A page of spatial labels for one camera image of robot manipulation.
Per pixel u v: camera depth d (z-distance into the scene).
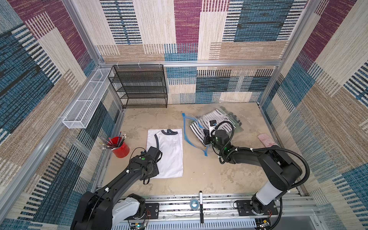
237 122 1.08
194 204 0.77
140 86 1.09
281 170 0.46
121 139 0.86
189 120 0.98
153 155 0.68
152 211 0.73
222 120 1.06
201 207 0.74
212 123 0.78
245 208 0.73
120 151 0.85
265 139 0.99
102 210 0.39
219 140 0.71
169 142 0.97
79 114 0.71
